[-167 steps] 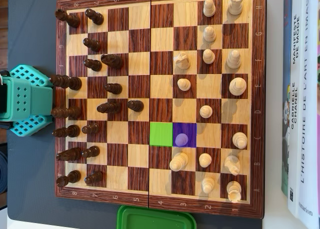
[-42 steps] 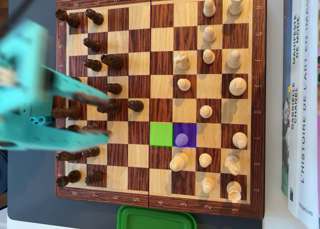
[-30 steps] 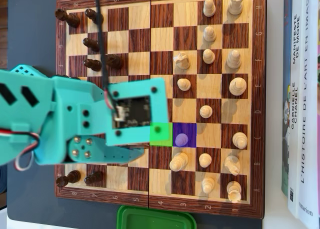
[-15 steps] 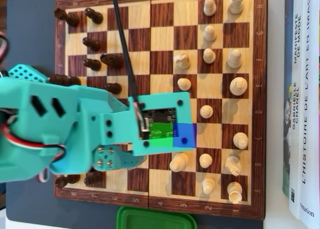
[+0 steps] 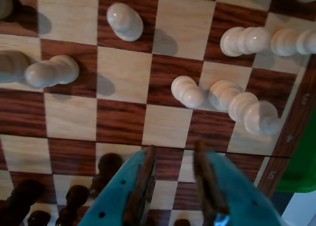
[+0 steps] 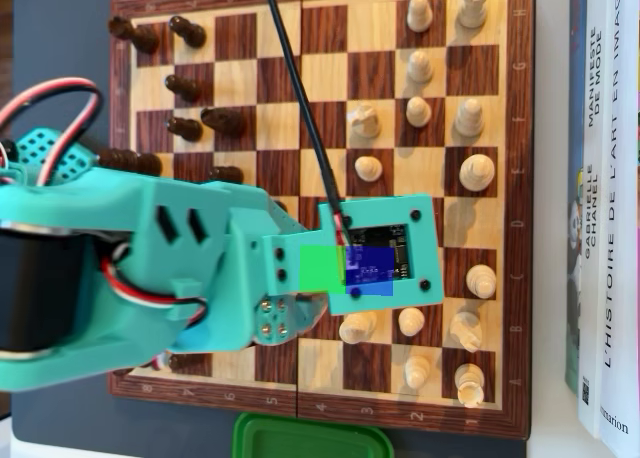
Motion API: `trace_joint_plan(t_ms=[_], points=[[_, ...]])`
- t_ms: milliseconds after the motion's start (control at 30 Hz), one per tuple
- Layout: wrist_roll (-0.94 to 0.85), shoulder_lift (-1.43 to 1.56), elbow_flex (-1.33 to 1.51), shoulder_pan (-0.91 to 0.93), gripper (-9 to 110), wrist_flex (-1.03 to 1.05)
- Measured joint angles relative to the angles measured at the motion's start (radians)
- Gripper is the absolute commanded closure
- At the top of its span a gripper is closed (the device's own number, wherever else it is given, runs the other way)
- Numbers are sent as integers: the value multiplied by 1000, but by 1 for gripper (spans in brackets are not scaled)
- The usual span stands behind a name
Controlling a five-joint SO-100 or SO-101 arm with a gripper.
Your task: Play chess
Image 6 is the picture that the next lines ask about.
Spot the teal printed gripper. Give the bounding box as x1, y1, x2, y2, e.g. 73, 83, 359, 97
227, 190, 331, 350

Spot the white chess queen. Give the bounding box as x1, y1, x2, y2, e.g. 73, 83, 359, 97
338, 310, 379, 344

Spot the dark brown chess pawn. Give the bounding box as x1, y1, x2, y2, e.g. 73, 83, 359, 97
165, 116, 205, 142
164, 74, 204, 103
208, 165, 245, 185
168, 15, 207, 48

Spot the white chess pawn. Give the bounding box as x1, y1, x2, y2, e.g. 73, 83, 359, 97
397, 307, 426, 337
405, 0, 434, 33
404, 96, 433, 128
407, 49, 435, 84
403, 354, 432, 390
354, 156, 384, 183

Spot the white chess knight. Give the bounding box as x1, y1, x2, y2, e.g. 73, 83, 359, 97
449, 311, 484, 353
347, 102, 381, 139

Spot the dark brown chess knight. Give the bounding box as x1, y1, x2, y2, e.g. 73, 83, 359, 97
200, 106, 246, 137

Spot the white chess bishop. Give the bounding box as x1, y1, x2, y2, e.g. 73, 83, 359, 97
465, 262, 498, 300
453, 97, 485, 138

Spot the dark brown chess king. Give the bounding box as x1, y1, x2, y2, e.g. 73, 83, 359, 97
97, 147, 164, 177

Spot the white chess king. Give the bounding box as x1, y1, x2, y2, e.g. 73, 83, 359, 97
458, 153, 497, 192

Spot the white chess rook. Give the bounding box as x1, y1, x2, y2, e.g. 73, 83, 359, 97
458, 0, 490, 29
453, 362, 486, 409

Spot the dark brown chess rook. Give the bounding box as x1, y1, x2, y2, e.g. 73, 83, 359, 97
108, 16, 161, 54

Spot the green plastic container lid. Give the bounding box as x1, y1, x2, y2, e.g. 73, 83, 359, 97
232, 411, 395, 458

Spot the wooden folding chessboard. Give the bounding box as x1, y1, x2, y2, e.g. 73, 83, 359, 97
107, 0, 536, 442

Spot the book with colourful cover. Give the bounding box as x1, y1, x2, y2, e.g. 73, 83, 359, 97
564, 0, 587, 394

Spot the white Gabrielle Chanel book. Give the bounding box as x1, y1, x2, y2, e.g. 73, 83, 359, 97
577, 0, 614, 439

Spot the white art history book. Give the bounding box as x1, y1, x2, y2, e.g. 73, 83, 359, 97
597, 0, 640, 458

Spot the teal camera mount with board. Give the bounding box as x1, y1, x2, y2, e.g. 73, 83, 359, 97
263, 193, 445, 315

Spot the black camera cable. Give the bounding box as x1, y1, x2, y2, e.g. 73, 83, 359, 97
262, 0, 351, 232

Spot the red white black servo cable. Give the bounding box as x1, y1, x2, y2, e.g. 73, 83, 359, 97
0, 76, 105, 187
97, 242, 209, 327

